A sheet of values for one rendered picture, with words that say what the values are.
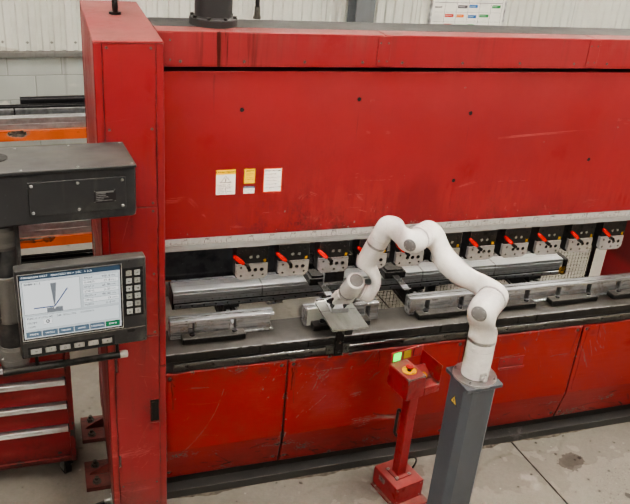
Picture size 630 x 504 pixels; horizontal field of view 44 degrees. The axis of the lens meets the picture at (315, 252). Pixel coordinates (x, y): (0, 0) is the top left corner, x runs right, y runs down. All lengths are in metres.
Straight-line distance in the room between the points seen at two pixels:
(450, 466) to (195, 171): 1.72
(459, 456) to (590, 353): 1.38
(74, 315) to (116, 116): 0.75
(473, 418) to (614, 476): 1.50
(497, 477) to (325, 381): 1.17
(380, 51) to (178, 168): 0.99
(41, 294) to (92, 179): 0.45
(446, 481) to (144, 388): 1.42
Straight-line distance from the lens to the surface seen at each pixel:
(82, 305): 2.92
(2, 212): 2.76
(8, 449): 4.19
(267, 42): 3.24
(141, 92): 2.99
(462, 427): 3.50
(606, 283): 4.66
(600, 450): 4.96
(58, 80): 7.46
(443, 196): 3.80
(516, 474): 4.59
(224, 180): 3.38
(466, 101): 3.68
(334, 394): 4.00
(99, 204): 2.78
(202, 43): 3.18
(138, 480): 3.90
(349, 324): 3.66
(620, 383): 5.00
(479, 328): 3.25
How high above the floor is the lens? 2.90
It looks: 26 degrees down
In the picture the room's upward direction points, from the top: 5 degrees clockwise
